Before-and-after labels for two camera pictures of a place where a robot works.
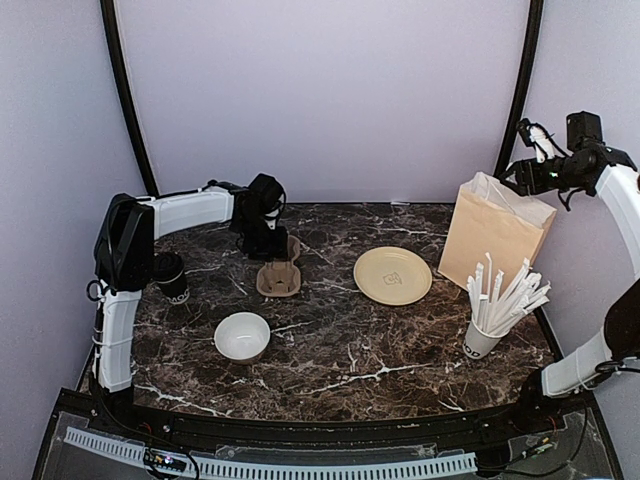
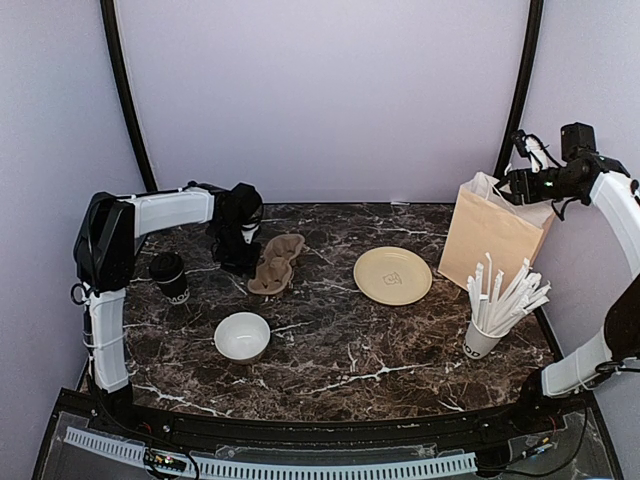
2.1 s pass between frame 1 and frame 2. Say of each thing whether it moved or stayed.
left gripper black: moved
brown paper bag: stayed
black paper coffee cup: stayed
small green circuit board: stayed
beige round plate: stayed
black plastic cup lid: stayed
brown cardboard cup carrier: moved
